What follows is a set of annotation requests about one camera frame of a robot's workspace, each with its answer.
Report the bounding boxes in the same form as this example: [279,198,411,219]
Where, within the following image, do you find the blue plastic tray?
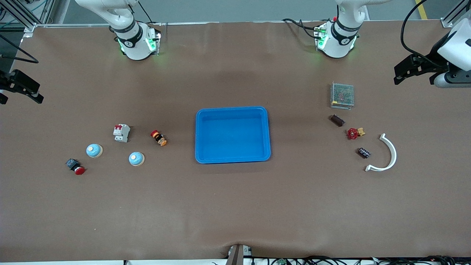
[195,106,272,164]

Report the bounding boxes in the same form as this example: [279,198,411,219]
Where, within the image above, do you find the metal mesh power supply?
[330,82,355,110]

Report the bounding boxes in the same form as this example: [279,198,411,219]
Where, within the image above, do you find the white curved plastic piece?
[365,133,397,172]

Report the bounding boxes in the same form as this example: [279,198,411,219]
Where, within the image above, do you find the red mushroom push button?
[65,158,86,175]

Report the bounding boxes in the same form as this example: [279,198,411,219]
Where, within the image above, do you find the yellow red emergency stop button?
[150,130,167,146]

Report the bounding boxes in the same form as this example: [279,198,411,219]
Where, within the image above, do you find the brown table mat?
[0,20,471,262]

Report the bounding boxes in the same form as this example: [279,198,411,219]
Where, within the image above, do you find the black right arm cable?
[0,34,40,64]

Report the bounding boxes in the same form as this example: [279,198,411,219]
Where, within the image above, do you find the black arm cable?
[400,0,447,68]
[0,34,40,64]

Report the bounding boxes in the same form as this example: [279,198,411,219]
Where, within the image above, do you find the aluminium frame profile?
[441,0,471,28]
[0,0,56,39]

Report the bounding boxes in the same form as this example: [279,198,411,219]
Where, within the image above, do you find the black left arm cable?
[400,0,447,68]

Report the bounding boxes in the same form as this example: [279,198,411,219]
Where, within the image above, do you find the white circuit breaker red switch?
[113,124,131,143]

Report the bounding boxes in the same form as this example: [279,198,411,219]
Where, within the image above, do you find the black arm base cables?
[282,18,321,39]

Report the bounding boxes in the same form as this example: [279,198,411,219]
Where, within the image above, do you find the grey metal bracket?
[225,244,253,265]

